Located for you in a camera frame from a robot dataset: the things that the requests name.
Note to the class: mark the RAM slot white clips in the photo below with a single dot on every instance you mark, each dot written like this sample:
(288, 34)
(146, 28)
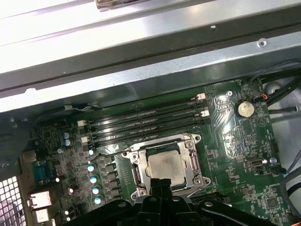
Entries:
(141, 110)
(141, 127)

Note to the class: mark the silver coin battery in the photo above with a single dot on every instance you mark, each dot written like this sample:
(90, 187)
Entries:
(245, 108)

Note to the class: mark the silver square CPU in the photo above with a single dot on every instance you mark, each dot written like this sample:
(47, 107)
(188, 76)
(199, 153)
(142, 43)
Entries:
(169, 164)

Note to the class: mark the RAM slot black clips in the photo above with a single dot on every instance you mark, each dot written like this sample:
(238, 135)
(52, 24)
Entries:
(141, 118)
(141, 136)
(211, 197)

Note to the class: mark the black open PC case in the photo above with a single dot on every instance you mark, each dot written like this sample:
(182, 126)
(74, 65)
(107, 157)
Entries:
(164, 68)

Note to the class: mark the CPU socket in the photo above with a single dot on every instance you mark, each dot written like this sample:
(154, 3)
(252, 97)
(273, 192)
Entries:
(195, 139)

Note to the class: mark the metal socket cover frame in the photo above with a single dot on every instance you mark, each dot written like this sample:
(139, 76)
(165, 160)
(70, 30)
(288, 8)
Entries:
(188, 162)

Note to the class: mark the green motherboard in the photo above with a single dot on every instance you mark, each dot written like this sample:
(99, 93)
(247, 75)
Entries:
(235, 141)

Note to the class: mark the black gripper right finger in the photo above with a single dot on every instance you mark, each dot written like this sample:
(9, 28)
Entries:
(181, 212)

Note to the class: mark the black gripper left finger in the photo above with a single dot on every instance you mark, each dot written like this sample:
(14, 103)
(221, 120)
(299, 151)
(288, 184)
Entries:
(145, 212)

